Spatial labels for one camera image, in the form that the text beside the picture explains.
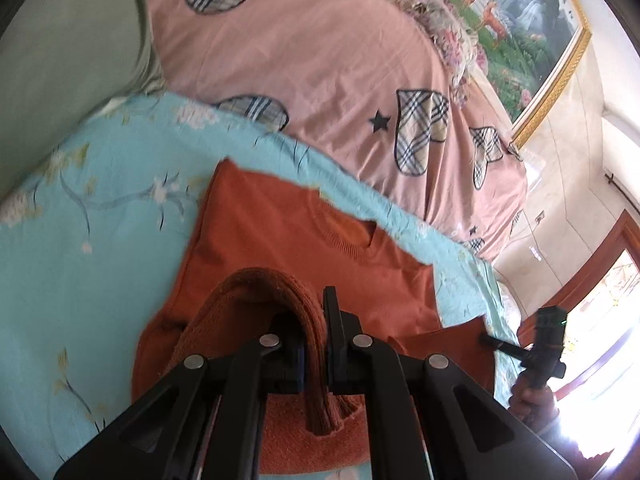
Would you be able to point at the person's right hand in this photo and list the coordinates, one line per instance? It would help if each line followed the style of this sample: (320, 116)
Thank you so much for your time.
(527, 402)

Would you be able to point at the green pillow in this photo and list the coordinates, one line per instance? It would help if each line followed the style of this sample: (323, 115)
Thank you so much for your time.
(65, 60)

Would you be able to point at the floral fringed cloth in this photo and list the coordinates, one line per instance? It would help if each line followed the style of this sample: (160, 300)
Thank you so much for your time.
(425, 5)

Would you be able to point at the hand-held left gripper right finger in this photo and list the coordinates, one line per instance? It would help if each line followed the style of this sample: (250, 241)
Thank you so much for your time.
(334, 342)

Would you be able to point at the gold framed landscape painting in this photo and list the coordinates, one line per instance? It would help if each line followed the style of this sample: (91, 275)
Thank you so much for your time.
(525, 25)

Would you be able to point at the blue floral bedsheet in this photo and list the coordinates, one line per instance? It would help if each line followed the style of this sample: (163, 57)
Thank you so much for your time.
(100, 260)

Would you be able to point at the wooden door frame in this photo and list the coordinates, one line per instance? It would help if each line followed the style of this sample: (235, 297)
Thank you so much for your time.
(607, 242)

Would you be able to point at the orange knit sweater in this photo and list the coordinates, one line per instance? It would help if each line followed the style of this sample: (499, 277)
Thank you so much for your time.
(300, 240)

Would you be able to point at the pink quilt with plaid patches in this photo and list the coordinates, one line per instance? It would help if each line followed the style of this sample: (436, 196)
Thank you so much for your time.
(325, 50)

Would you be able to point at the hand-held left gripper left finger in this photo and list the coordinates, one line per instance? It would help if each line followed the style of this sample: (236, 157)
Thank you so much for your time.
(299, 366)

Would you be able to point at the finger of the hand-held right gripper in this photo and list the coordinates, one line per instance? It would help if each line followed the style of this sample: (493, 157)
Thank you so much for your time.
(497, 344)

